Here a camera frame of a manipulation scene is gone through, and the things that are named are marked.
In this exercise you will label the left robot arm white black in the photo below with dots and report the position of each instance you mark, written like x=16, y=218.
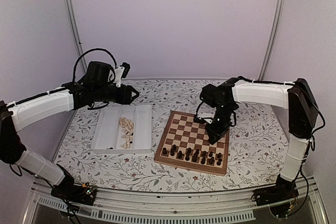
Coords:
x=101, y=83

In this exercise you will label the left aluminium frame post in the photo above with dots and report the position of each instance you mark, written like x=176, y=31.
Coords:
x=74, y=27

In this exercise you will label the right aluminium frame post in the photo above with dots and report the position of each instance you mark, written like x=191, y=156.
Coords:
x=272, y=38

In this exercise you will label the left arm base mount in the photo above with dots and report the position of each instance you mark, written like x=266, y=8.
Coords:
x=67, y=190

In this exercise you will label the front aluminium rail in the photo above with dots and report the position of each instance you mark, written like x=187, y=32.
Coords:
x=121, y=206

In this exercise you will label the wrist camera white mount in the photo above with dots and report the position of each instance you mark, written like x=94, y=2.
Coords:
x=203, y=118
x=120, y=73

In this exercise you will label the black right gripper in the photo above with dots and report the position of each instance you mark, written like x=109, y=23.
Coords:
x=214, y=132

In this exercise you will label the white plastic compartment tray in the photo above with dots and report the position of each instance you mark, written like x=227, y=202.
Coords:
x=108, y=132

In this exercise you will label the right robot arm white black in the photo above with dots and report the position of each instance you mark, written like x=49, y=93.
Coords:
x=272, y=124

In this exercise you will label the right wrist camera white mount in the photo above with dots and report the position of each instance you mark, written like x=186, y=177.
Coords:
x=203, y=118

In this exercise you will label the dark rook chess piece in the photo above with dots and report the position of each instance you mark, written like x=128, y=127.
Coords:
x=219, y=162

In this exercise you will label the pile of light chess pieces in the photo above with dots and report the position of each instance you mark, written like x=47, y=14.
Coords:
x=127, y=128

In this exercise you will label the wooden chess board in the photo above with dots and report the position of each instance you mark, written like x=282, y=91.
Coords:
x=182, y=131

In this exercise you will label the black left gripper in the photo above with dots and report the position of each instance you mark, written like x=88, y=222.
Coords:
x=125, y=97

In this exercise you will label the aluminium frame post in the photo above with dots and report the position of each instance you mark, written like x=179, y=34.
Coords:
x=74, y=27
x=272, y=38

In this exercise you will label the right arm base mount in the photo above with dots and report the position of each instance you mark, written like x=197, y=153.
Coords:
x=284, y=193

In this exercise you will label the floral patterned table cloth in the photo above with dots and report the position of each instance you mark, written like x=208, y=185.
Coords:
x=133, y=171

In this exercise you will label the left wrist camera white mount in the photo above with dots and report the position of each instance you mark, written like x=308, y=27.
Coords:
x=120, y=73

